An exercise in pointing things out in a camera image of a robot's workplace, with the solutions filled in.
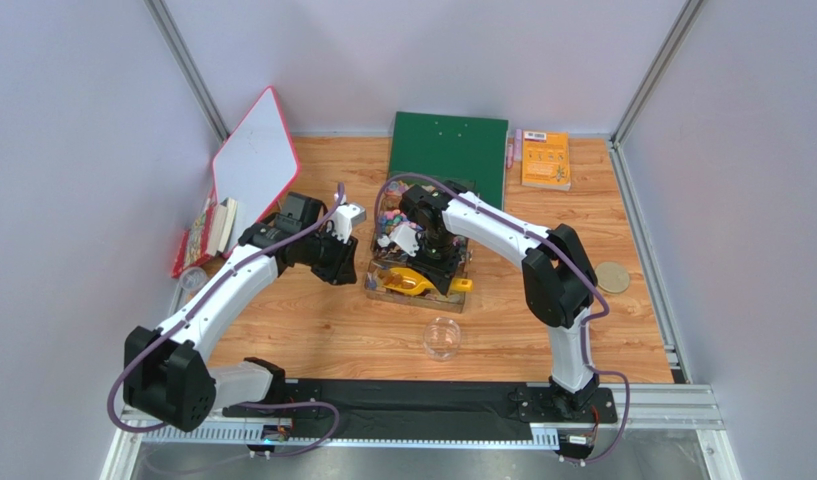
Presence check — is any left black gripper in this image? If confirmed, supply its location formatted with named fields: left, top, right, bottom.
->
left=300, top=224, right=359, bottom=286

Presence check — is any yellow plastic scoop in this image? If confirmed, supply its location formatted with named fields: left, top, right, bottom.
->
left=378, top=267, right=473, bottom=296

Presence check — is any clear round jar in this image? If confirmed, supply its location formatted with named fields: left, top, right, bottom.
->
left=422, top=317, right=462, bottom=361

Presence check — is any clear box of star candies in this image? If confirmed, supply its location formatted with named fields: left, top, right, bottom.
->
left=376, top=206, right=476, bottom=241

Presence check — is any clear box of gummy candies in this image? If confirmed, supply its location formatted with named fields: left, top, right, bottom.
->
left=381, top=174, right=477, bottom=210

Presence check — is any clear box of lollipops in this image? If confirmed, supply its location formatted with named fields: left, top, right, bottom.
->
left=370, top=236, right=472, bottom=264

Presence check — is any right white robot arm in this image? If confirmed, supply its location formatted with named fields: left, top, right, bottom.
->
left=400, top=184, right=599, bottom=410

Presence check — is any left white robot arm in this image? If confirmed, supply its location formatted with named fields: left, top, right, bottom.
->
left=107, top=191, right=366, bottom=432

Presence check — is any stack of books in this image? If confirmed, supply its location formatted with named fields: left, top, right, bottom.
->
left=171, top=197, right=238, bottom=279

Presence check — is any red framed whiteboard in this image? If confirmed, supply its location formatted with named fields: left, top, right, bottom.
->
left=212, top=86, right=300, bottom=258

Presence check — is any green cutting mat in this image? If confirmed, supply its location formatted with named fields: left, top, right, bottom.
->
left=388, top=111, right=509, bottom=209

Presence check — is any small clear plastic cup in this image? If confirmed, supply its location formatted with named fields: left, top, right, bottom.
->
left=178, top=267, right=209, bottom=294

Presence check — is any pink marker pen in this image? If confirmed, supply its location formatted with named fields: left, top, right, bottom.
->
left=505, top=129, right=523, bottom=169

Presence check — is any round wooden jar lid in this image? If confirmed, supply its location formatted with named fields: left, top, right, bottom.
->
left=595, top=261, right=631, bottom=294

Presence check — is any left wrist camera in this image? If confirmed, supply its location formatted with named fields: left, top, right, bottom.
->
left=330, top=202, right=366, bottom=244

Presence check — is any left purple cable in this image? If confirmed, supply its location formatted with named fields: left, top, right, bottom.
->
left=107, top=182, right=348, bottom=461

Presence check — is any purple cable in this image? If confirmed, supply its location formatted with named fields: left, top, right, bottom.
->
left=107, top=182, right=348, bottom=461
left=373, top=172, right=630, bottom=466

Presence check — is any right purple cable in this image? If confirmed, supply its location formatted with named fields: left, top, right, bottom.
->
left=373, top=172, right=630, bottom=466

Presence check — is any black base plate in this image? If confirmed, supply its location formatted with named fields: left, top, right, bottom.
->
left=221, top=377, right=619, bottom=441

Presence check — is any aluminium rail frame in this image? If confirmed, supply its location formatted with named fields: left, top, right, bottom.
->
left=102, top=384, right=741, bottom=479

